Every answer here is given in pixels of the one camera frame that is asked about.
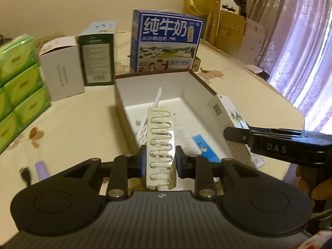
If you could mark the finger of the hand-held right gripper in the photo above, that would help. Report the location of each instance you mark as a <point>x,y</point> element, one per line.
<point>236,134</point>
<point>285,131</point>

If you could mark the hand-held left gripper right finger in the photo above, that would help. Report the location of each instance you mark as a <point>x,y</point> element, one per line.
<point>180,163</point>

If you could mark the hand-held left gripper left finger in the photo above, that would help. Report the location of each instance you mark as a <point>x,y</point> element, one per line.
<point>142,158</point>

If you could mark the small white barcode box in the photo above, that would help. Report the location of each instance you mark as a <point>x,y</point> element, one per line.
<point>228,109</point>

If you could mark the clear vial strip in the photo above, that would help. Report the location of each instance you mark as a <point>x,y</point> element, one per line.
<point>159,134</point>

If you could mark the blue white tube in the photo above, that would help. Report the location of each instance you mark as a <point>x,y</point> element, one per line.
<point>205,147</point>

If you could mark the brown cardboard box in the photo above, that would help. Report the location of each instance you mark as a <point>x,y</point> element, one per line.
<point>155,85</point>

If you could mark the purple pen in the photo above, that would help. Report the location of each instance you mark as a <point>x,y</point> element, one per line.
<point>42,171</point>

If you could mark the person's right hand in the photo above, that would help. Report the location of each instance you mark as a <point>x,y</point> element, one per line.
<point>323,190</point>

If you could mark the dark flat object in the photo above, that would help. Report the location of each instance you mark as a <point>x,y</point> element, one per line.
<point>263,74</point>

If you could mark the purple patterned curtain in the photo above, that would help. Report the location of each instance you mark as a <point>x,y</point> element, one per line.
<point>293,44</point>

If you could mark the red white patterned clothing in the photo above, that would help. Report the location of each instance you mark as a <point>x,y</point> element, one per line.
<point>316,241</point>

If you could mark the brown cardboard boxes right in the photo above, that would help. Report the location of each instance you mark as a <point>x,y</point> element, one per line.
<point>230,33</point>

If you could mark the dark green box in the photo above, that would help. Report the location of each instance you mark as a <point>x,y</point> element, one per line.
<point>98,59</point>

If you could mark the blue milk carton box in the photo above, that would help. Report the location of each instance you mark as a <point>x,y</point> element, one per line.
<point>166,39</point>

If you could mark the white cardboard box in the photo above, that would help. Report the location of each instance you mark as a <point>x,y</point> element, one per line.
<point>62,67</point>

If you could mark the white carved wooden panel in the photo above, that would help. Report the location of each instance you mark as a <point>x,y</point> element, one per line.
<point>230,5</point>

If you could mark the pack of green tissue packets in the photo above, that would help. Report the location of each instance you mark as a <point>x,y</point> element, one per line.
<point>20,88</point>

